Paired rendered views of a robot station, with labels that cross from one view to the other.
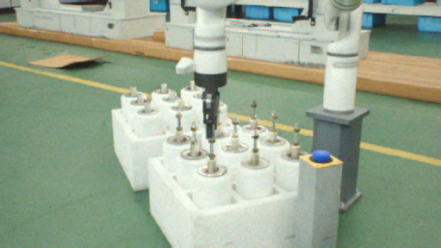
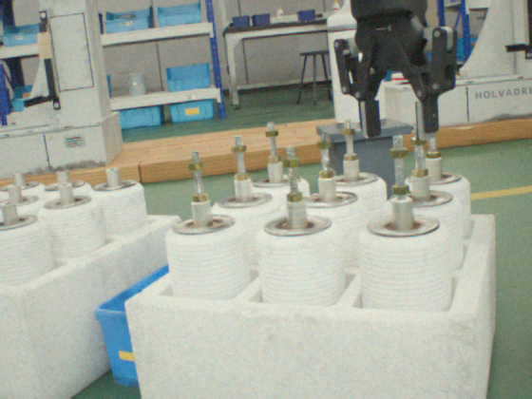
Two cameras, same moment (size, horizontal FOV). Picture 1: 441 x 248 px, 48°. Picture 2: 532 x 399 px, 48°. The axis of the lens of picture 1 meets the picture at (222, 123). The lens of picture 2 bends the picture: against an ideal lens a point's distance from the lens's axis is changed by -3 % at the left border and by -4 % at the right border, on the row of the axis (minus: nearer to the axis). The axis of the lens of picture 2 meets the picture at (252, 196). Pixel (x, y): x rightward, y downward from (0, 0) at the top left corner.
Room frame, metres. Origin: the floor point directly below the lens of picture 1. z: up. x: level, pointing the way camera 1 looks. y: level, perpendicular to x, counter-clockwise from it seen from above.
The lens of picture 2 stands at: (0.75, 0.55, 0.44)
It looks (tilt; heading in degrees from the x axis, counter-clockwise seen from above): 12 degrees down; 319
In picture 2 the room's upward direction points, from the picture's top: 6 degrees counter-clockwise
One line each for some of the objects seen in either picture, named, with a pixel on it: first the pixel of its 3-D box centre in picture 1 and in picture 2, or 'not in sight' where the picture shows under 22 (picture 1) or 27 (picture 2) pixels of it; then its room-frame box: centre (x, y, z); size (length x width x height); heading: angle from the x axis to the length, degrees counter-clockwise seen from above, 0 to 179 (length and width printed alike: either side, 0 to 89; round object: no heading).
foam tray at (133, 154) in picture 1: (173, 140); (34, 293); (1.76, 0.18, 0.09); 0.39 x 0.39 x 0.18; 21
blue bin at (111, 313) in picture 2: not in sight; (182, 311); (1.53, 0.03, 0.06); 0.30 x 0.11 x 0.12; 112
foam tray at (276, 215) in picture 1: (234, 201); (337, 316); (1.27, -0.03, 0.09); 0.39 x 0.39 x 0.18; 24
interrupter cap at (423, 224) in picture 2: (212, 170); (403, 226); (1.11, 0.02, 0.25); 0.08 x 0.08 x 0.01
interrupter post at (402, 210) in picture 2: (212, 165); (402, 214); (1.11, 0.02, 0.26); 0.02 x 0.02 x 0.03
